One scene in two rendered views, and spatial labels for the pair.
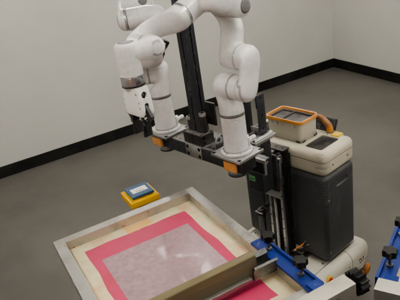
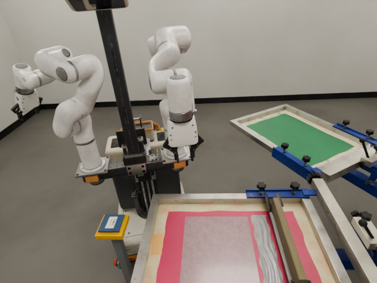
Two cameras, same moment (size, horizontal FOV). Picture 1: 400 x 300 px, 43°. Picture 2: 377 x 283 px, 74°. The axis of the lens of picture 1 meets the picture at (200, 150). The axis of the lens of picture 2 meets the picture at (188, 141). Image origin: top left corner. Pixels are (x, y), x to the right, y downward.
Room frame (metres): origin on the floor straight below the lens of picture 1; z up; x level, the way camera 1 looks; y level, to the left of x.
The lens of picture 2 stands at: (1.14, 0.80, 1.90)
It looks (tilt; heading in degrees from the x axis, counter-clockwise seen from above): 31 degrees down; 301
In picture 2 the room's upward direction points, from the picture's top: 4 degrees counter-clockwise
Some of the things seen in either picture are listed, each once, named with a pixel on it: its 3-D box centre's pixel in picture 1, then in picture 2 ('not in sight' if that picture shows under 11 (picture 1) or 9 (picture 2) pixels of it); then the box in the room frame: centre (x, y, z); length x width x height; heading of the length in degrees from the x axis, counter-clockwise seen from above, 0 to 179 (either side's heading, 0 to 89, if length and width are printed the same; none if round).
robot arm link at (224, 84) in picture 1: (231, 94); (173, 113); (1.78, -0.15, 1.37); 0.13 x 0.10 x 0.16; 39
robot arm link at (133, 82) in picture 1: (134, 79); (183, 112); (1.53, 0.17, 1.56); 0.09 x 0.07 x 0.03; 38
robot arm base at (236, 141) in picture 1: (237, 131); (174, 139); (1.79, -0.15, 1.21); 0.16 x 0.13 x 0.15; 129
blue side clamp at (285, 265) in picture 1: (284, 268); (276, 197); (1.25, -0.20, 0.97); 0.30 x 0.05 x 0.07; 25
